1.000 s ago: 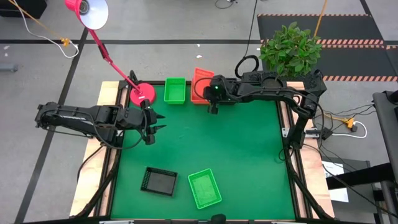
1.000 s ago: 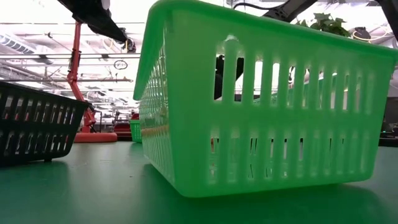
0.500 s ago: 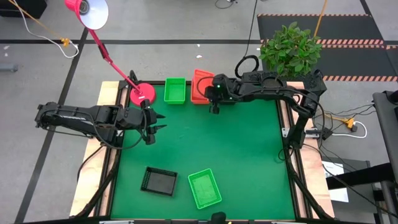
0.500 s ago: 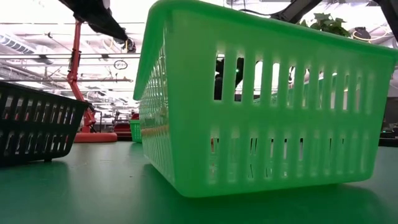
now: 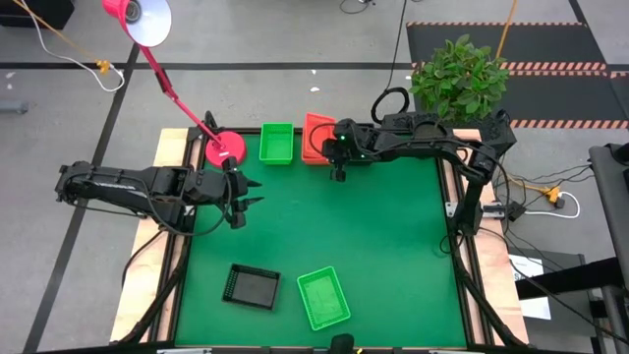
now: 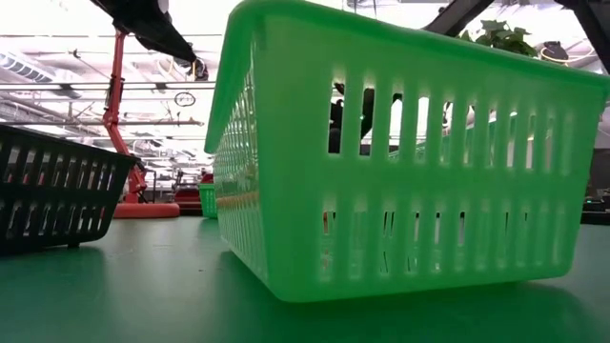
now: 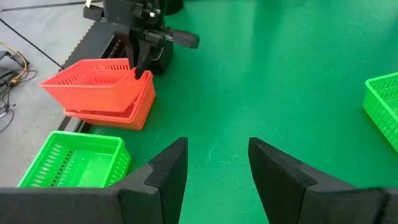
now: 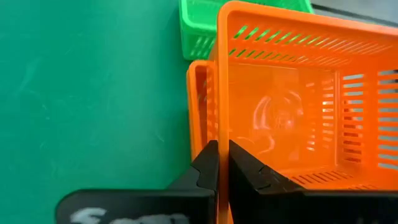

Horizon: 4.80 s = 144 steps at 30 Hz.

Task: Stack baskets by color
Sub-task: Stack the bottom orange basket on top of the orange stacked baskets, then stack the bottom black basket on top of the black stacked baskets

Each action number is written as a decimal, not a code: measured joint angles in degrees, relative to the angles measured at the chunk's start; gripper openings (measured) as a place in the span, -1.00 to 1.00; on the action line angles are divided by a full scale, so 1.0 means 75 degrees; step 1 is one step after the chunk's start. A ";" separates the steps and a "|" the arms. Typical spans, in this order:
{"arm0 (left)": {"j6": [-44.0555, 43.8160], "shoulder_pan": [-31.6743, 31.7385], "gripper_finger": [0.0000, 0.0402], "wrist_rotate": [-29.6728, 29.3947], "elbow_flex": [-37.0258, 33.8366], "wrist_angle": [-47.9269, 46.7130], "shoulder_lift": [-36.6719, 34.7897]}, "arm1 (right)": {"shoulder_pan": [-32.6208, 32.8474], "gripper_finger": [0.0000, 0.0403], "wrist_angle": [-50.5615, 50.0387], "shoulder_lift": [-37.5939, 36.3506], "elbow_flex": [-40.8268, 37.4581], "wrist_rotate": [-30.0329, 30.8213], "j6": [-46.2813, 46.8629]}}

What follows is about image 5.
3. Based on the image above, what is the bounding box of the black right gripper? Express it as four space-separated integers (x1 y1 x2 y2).
321 117 374 183

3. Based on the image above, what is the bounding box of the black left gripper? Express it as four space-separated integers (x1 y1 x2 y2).
218 156 265 230

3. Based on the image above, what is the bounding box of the red desk lamp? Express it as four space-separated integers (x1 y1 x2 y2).
101 0 248 171

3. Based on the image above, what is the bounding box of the green table mat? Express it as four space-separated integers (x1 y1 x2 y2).
174 132 468 348

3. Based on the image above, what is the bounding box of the black plastic basket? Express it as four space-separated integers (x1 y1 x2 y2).
221 263 282 311

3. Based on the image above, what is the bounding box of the green potted plant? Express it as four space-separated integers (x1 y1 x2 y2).
408 32 511 124

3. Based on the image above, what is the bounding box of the person's head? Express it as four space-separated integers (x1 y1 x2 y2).
329 332 356 354

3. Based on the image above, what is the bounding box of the yellow power plug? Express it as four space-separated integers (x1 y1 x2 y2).
540 184 566 206

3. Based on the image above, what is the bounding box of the white paper sheet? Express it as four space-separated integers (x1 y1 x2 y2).
508 253 552 321

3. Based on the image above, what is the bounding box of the black hazard-striped floor mat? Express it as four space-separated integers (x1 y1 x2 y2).
405 21 629 130

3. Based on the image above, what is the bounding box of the black metal beam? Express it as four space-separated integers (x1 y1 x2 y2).
514 256 629 301

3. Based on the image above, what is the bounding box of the grey floor object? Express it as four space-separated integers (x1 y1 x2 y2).
0 99 30 115

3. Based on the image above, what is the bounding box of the grey metal cart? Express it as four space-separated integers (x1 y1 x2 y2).
588 142 629 291

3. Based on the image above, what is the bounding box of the black box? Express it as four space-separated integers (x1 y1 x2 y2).
0 0 76 30

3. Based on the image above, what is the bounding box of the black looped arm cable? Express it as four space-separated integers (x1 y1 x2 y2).
371 87 411 124

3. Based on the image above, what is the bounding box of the black floor cable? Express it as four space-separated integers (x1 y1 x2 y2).
382 0 409 92

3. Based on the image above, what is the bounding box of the black aluminium table frame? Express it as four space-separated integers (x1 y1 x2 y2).
117 125 530 354

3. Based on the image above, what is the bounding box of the yellow hanging cord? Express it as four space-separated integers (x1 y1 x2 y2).
12 0 107 65
494 0 519 60

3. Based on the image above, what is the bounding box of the white power cable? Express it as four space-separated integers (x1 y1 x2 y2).
19 0 127 93
523 190 581 220

